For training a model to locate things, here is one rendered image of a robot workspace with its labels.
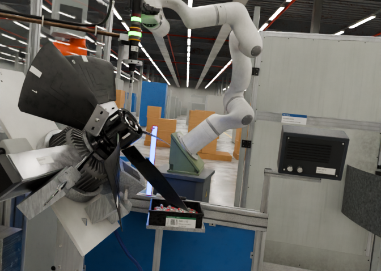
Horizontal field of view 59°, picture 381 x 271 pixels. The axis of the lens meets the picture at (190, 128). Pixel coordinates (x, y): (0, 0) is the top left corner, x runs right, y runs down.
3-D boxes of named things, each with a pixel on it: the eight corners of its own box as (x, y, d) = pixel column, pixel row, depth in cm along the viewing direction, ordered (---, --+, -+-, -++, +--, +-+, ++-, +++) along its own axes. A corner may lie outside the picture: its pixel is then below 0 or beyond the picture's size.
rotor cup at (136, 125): (80, 133, 104) (113, 109, 102) (94, 121, 118) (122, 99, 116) (110, 168, 108) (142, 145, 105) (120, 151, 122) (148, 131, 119)
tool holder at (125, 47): (119, 60, 114) (121, 32, 114) (114, 62, 121) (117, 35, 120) (144, 64, 118) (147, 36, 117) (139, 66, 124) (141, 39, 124)
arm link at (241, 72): (230, 123, 184) (219, 108, 196) (250, 119, 187) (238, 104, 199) (239, 36, 153) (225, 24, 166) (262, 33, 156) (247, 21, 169)
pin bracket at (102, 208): (83, 208, 110) (104, 194, 108) (93, 206, 115) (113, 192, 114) (92, 224, 109) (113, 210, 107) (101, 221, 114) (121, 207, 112)
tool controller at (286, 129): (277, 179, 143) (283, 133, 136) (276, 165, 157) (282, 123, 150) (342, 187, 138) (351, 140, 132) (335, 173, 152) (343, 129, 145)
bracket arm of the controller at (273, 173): (263, 175, 147) (264, 168, 146) (263, 174, 149) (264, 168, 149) (320, 182, 142) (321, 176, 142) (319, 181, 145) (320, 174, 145)
